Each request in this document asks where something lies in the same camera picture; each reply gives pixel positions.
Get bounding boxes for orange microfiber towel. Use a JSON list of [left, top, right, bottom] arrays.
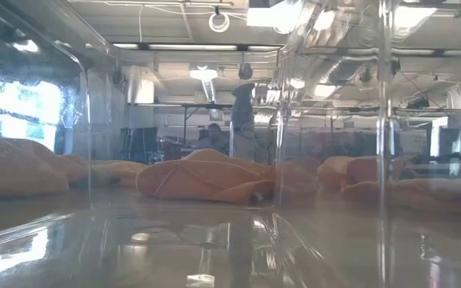
[[52, 154, 148, 171], [341, 178, 461, 216], [136, 148, 319, 206]]

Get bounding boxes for person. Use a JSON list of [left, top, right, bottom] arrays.
[[196, 122, 231, 155]]

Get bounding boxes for white blue spray bottle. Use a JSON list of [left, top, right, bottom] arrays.
[[229, 82, 258, 161]]

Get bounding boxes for black-legged background table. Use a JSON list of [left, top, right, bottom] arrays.
[[126, 102, 279, 145]]

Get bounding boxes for black round ceiling fixture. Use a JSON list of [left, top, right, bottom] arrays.
[[237, 62, 255, 80]]

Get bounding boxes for black cabinet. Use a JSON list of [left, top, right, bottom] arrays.
[[120, 126, 159, 163]]

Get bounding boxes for clear plastic bin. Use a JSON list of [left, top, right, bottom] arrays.
[[0, 0, 387, 288]]

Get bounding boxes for long ceiling light strip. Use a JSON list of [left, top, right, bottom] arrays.
[[112, 42, 283, 52]]

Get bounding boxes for ceiling light panel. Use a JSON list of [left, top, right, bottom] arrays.
[[246, 0, 307, 30]]

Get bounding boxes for bright window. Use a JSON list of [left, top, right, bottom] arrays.
[[0, 78, 64, 151]]

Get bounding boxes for white cable coil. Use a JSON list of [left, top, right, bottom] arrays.
[[208, 11, 231, 34]]

